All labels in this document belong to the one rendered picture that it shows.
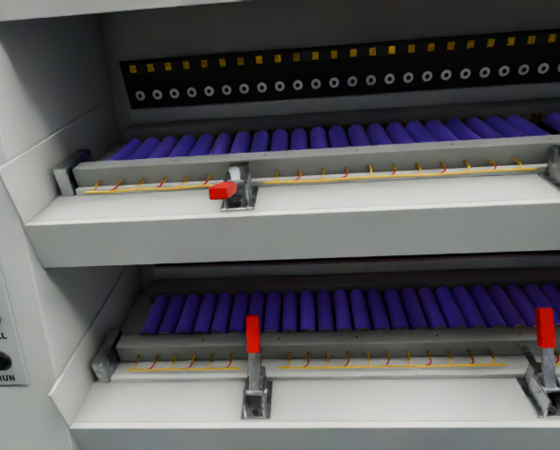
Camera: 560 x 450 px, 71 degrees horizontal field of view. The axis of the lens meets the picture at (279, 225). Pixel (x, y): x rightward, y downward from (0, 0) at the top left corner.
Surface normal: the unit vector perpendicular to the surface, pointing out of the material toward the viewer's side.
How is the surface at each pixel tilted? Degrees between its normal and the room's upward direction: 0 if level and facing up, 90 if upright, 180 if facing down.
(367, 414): 17
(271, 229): 107
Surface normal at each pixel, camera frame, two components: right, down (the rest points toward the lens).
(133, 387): -0.07, -0.85
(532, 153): -0.04, 0.52
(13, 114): 1.00, -0.04
